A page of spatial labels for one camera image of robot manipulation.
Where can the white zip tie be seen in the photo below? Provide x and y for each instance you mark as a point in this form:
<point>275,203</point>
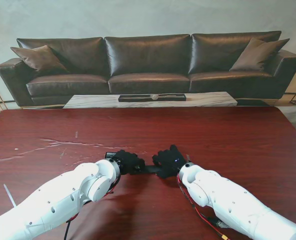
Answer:
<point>10,196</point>

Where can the black battery cover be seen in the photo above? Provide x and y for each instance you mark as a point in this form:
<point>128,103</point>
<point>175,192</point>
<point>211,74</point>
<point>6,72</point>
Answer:
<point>110,155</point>

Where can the black remote control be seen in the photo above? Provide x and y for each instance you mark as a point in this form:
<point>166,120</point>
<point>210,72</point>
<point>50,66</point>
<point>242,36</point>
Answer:
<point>150,169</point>

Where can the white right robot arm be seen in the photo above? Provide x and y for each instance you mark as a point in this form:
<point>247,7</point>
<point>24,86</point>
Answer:
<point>225,195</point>

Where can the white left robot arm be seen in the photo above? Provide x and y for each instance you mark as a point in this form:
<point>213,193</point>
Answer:
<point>63,200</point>

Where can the black decorative tray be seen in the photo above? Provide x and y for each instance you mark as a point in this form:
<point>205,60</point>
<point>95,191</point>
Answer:
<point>138,98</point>

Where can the white marble coffee table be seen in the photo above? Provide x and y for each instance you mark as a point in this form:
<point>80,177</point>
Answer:
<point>93,101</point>

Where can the dark brown leather sofa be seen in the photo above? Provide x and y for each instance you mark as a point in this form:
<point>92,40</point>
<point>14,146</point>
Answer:
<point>148,58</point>

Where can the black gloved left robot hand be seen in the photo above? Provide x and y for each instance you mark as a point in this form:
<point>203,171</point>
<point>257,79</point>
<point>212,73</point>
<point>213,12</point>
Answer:
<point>129,162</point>

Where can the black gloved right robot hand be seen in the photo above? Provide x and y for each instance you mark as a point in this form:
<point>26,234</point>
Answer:
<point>170,162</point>

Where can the gold metal side table frame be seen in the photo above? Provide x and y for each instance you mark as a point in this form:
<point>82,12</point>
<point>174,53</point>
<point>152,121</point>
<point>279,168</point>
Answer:
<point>3,101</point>

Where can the brown throw cushion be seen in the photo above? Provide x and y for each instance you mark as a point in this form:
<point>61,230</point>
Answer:
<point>37,59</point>
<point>259,56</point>

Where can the clear glass ball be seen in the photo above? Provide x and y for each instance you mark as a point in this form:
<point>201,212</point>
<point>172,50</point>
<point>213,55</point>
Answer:
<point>155,97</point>

